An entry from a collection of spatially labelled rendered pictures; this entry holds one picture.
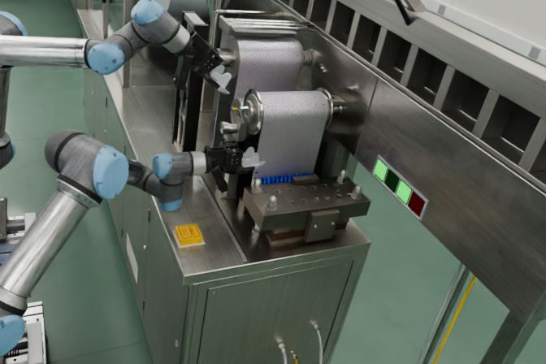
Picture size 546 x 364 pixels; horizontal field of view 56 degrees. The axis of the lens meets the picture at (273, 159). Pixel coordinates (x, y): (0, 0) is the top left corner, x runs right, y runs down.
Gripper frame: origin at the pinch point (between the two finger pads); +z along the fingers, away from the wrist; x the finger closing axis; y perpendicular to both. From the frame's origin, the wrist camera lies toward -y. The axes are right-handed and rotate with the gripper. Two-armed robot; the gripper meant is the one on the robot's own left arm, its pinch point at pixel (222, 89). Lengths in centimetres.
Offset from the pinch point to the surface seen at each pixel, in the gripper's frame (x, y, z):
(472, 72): -47, 50, 18
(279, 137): -6.2, 1.6, 24.5
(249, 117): -3.1, -0.3, 12.4
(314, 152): -6.1, 5.7, 40.1
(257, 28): 24.4, 21.0, 7.9
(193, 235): -18.8, -37.4, 18.0
